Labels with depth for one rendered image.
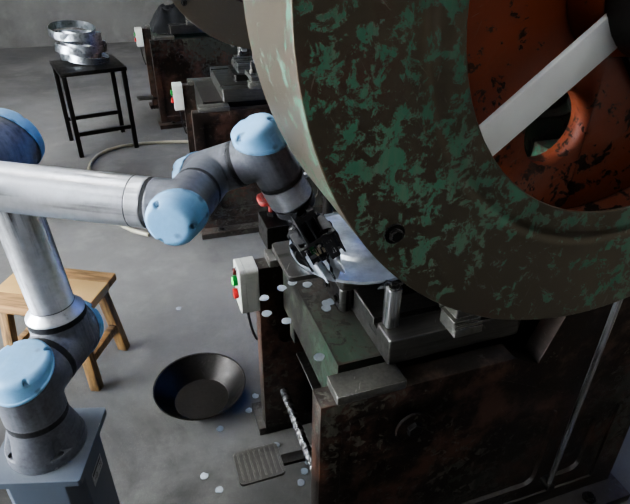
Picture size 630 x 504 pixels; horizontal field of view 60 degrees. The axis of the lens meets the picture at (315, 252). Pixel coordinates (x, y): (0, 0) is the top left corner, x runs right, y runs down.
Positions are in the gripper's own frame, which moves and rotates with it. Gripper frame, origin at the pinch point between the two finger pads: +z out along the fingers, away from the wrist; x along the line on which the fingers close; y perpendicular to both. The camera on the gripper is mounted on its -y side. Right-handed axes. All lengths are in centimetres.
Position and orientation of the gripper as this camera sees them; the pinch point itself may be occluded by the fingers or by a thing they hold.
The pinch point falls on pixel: (331, 273)
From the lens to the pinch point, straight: 104.9
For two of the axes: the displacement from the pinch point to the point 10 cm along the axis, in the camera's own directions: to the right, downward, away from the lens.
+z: 3.8, 6.9, 6.1
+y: 3.6, 5.0, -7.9
